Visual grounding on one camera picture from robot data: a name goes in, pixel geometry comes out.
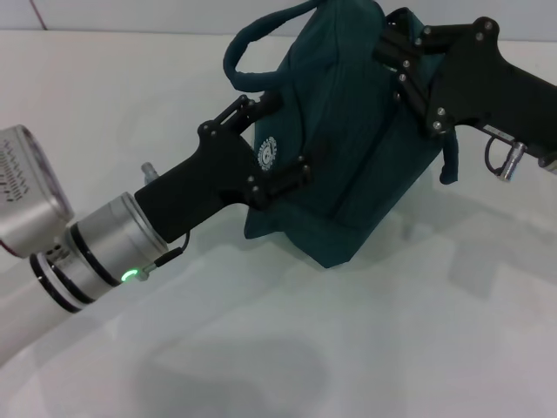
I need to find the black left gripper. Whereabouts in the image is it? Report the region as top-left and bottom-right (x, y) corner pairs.
(133, 95), (329, 246)

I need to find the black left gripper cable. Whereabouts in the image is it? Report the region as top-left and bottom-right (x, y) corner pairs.
(138, 230), (193, 283)

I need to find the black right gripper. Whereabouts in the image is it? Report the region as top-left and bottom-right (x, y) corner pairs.
(372, 16), (557, 154)

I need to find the teal fabric lunch bag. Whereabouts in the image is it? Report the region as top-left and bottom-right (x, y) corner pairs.
(222, 0), (461, 270)

